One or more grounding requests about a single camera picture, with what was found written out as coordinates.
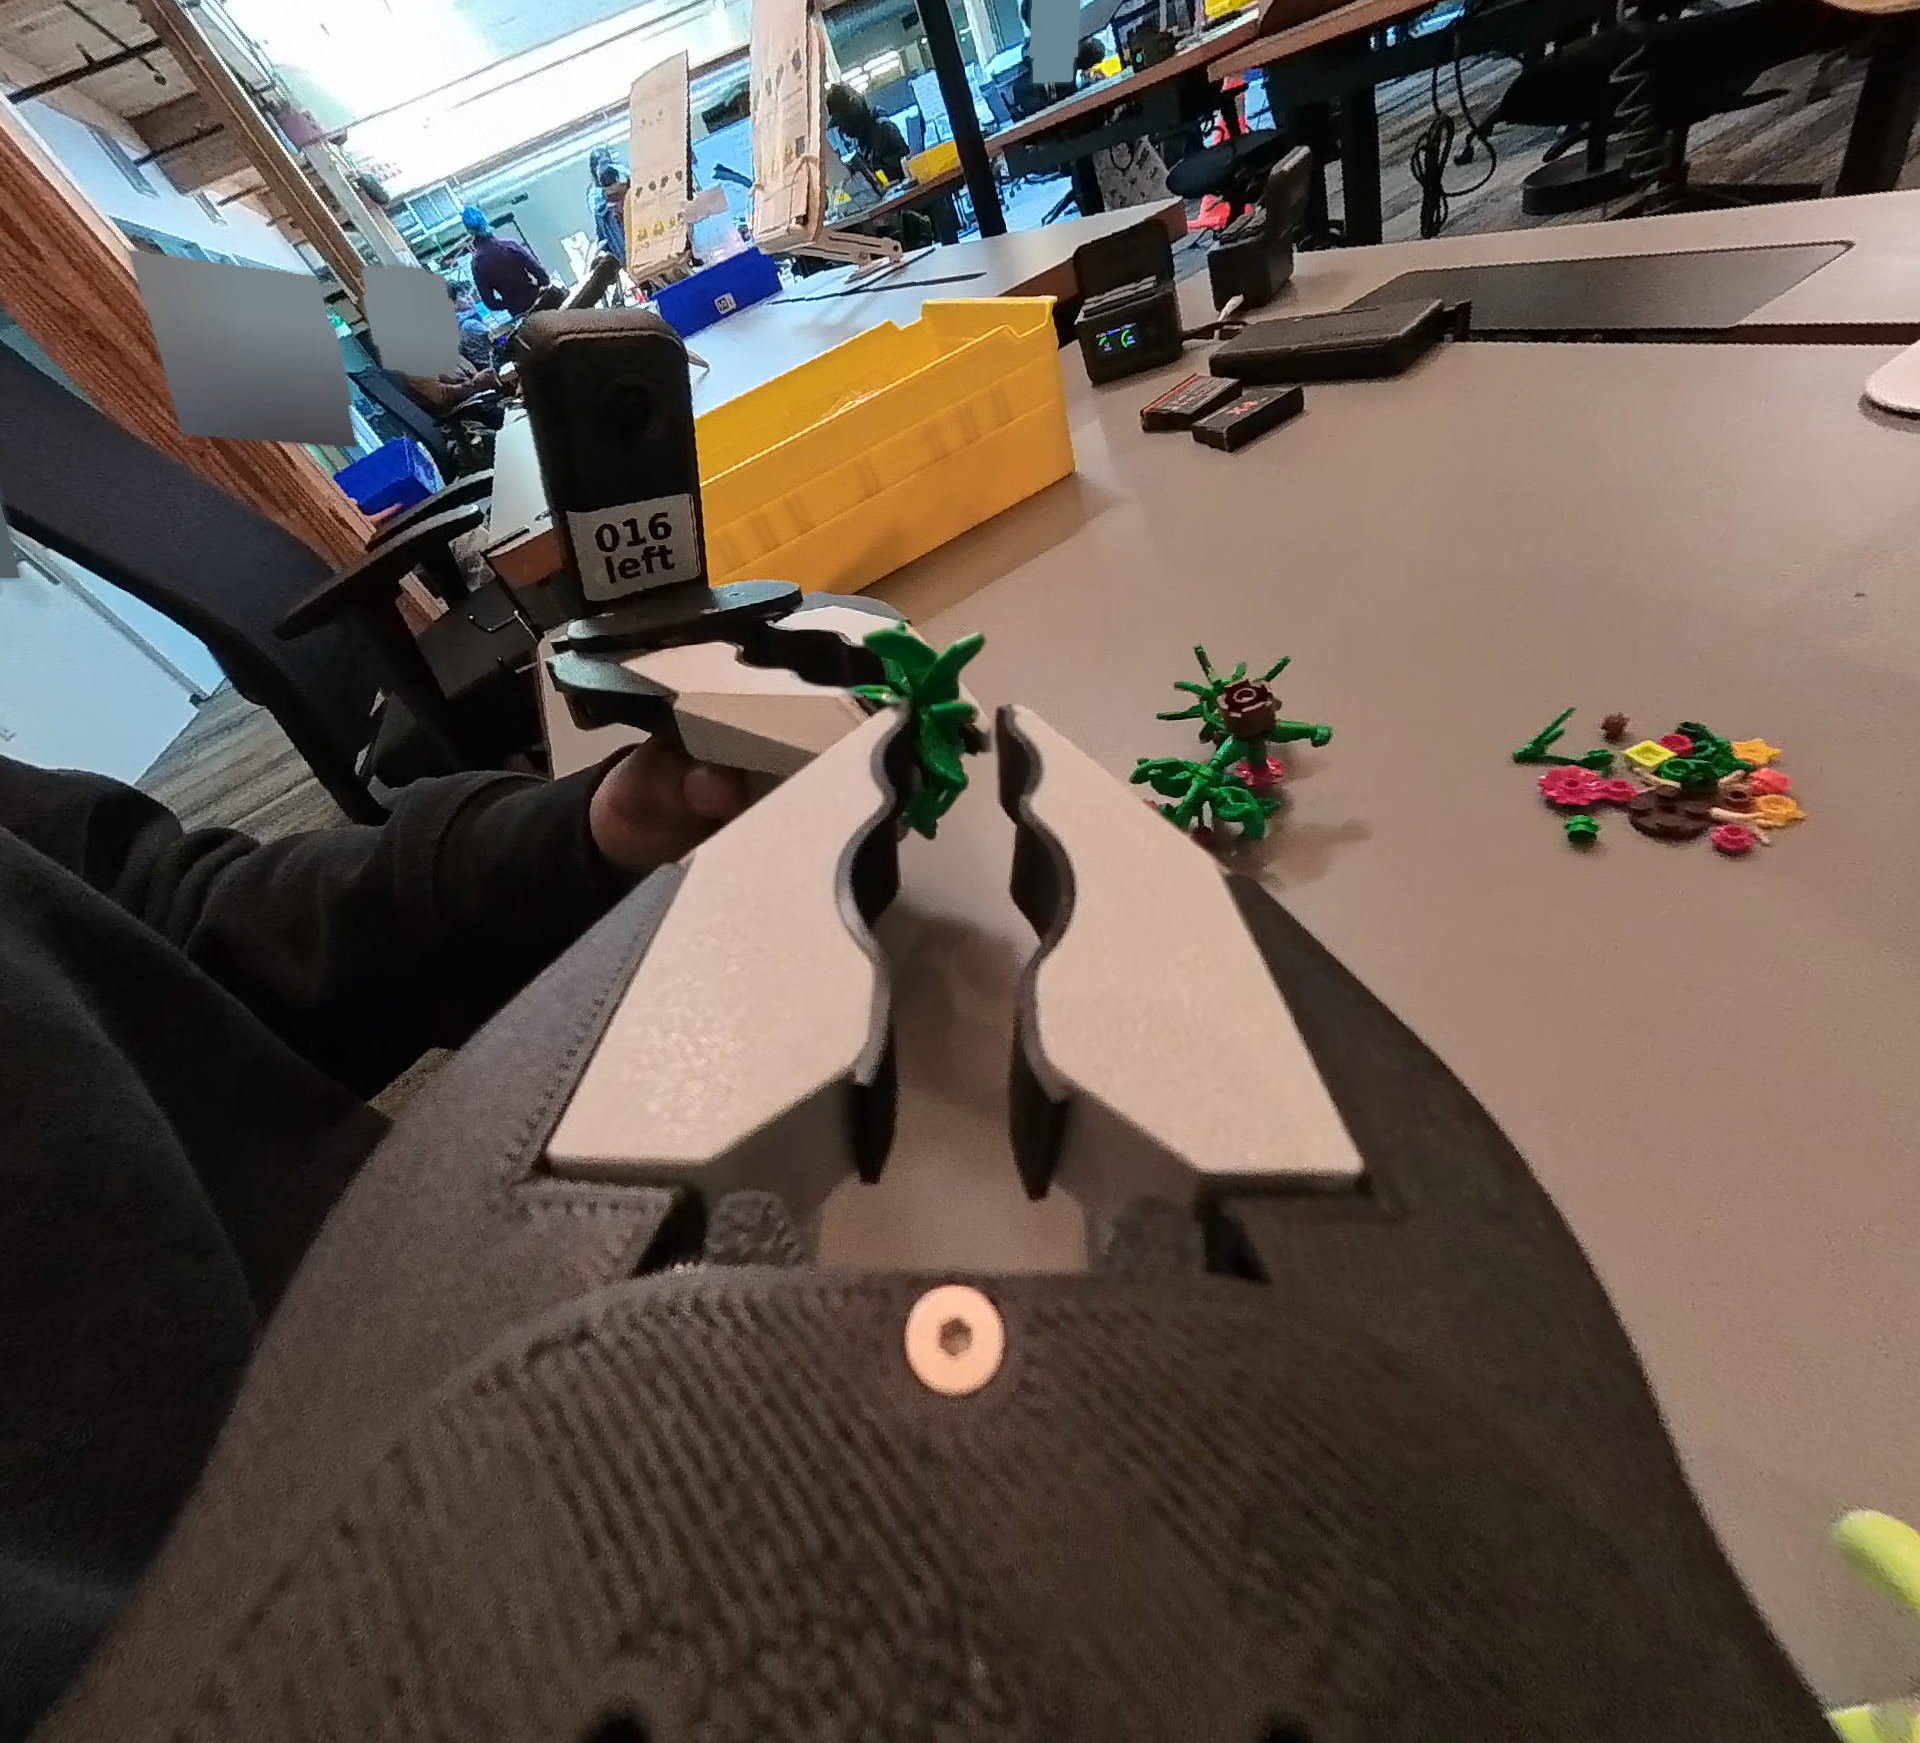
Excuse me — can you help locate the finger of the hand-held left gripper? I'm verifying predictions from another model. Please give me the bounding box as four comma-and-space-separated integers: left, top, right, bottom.
792, 592, 912, 665
619, 642, 881, 786

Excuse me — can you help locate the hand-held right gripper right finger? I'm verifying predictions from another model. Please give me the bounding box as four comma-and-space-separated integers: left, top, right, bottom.
995, 703, 1370, 1206

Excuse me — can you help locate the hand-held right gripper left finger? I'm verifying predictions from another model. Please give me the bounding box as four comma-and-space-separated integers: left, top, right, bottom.
542, 710, 906, 1187

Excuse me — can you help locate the green toy leaf cluster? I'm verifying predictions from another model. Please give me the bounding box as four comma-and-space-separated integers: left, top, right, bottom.
850, 624, 995, 839

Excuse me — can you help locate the green toy plant brown pot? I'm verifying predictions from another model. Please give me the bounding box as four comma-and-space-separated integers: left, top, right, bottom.
1129, 643, 1336, 848

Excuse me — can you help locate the person's left forearm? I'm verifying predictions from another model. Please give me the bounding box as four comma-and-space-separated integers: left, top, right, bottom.
0, 749, 668, 1102

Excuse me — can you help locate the person's left hand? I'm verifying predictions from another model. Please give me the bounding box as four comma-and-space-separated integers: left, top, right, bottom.
589, 739, 756, 863

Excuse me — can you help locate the yellow plastic bin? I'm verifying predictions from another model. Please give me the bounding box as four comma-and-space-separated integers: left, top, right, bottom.
693, 294, 1076, 590

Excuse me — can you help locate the small blue plastic bin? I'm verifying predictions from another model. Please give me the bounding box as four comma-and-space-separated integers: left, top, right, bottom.
331, 437, 446, 517

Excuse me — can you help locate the wooden display board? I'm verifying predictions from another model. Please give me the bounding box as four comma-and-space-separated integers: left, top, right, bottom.
745, 0, 859, 255
625, 48, 696, 284

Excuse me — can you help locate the black case with display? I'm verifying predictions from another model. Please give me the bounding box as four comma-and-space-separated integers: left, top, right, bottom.
1071, 220, 1182, 390

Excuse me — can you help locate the black office chair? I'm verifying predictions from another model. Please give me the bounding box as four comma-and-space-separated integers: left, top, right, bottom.
0, 347, 501, 826

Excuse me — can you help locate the black power bank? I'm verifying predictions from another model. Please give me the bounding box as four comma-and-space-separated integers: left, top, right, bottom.
1206, 297, 1473, 387

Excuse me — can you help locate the pile of small toy pieces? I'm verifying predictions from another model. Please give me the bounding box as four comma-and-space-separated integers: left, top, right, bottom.
1590, 719, 1809, 863

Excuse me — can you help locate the person's black jacket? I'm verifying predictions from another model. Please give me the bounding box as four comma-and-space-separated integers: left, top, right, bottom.
0, 827, 400, 1743

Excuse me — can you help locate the wooden office desk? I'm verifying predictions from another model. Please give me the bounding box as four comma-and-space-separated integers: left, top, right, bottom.
1206, 0, 1660, 249

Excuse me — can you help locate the lime green toy pot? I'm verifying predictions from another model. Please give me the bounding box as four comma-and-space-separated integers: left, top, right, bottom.
1827, 1502, 1920, 1743

